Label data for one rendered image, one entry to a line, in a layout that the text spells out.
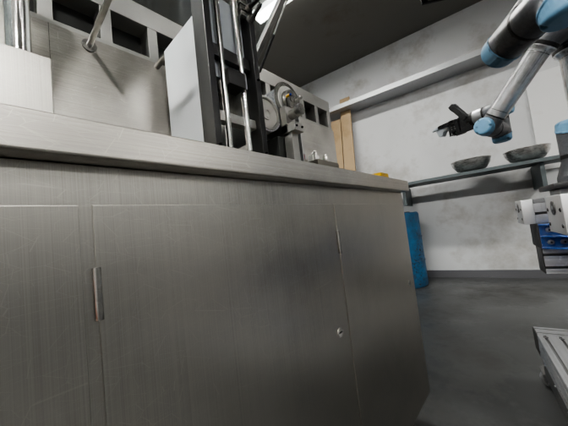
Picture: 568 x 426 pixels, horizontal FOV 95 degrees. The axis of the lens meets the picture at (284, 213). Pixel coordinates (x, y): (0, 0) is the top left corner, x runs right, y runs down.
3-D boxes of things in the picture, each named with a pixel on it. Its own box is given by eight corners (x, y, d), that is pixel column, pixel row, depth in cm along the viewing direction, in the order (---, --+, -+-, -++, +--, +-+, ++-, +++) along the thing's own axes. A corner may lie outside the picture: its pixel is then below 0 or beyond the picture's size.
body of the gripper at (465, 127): (448, 137, 141) (472, 128, 130) (444, 122, 141) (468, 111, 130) (455, 136, 144) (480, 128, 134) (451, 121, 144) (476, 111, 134)
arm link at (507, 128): (485, 143, 122) (481, 121, 123) (496, 144, 128) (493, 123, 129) (505, 137, 115) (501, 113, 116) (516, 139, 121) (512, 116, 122)
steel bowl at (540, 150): (548, 161, 248) (546, 148, 249) (559, 155, 221) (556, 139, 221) (502, 168, 268) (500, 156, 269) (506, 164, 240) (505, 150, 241)
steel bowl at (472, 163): (492, 171, 273) (489, 158, 274) (494, 166, 244) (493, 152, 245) (452, 177, 293) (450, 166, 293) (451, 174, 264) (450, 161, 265)
